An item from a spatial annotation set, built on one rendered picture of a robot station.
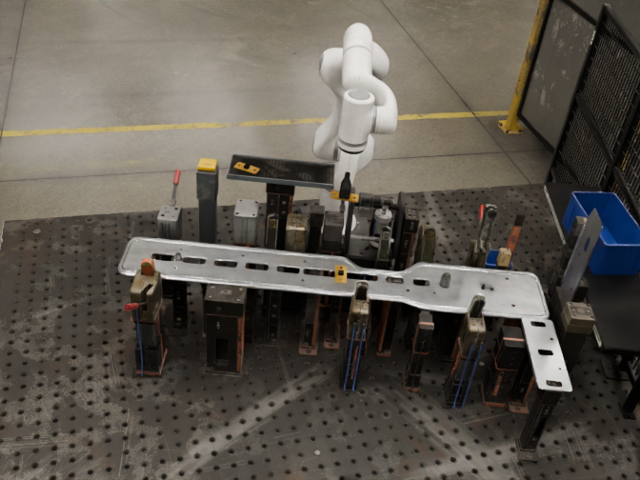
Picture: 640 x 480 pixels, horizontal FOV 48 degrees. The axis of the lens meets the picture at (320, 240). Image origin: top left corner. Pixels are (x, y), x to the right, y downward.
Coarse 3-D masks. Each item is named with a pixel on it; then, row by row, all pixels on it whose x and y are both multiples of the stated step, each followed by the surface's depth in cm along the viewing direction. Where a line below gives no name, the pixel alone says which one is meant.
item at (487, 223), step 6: (486, 204) 237; (486, 210) 237; (492, 210) 234; (486, 216) 238; (492, 216) 235; (486, 222) 240; (492, 222) 239; (480, 228) 241; (486, 228) 241; (480, 234) 241; (486, 234) 242; (480, 240) 242; (486, 240) 243; (486, 246) 243; (486, 252) 244
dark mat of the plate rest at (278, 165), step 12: (240, 156) 257; (264, 168) 253; (276, 168) 253; (288, 168) 254; (300, 168) 255; (312, 168) 255; (324, 168) 256; (300, 180) 249; (312, 180) 249; (324, 180) 250
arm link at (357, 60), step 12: (348, 48) 215; (360, 48) 213; (348, 60) 211; (360, 60) 209; (348, 72) 207; (360, 72) 206; (348, 84) 207; (360, 84) 206; (372, 84) 205; (384, 84) 204; (384, 96) 203; (384, 108) 198; (396, 108) 201; (384, 120) 197; (396, 120) 198; (384, 132) 200
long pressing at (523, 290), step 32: (128, 256) 234; (192, 256) 237; (224, 256) 238; (256, 256) 240; (288, 256) 241; (320, 256) 242; (256, 288) 229; (288, 288) 229; (320, 288) 230; (352, 288) 232; (384, 288) 233; (416, 288) 234; (448, 288) 236; (480, 288) 237; (512, 288) 238
